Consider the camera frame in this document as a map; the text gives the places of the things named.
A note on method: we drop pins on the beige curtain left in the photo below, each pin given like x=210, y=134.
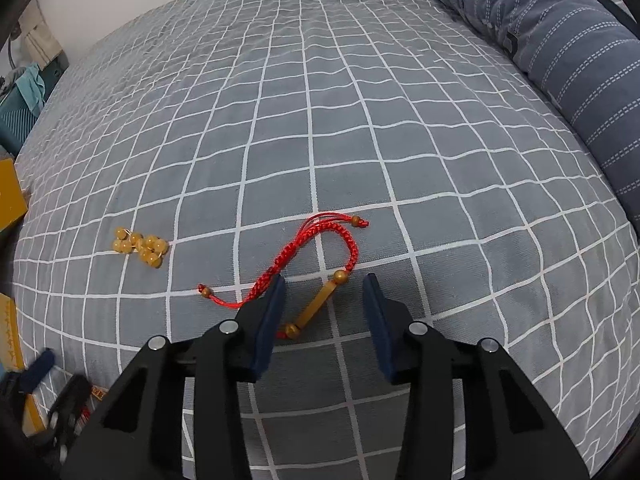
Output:
x=41, y=45

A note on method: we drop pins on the teal cloth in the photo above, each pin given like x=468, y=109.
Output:
x=32, y=88

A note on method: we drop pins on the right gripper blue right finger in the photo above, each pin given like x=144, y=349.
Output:
x=383, y=318

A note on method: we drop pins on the blue striped pillow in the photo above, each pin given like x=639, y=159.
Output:
x=586, y=63

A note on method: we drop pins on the teal storage box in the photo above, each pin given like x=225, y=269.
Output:
x=16, y=119

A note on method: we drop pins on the grey checked bed sheet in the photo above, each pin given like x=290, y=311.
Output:
x=173, y=162

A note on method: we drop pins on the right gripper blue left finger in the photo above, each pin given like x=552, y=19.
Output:
x=266, y=311

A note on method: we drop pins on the white blue cardboard jewelry box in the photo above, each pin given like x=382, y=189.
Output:
x=13, y=210

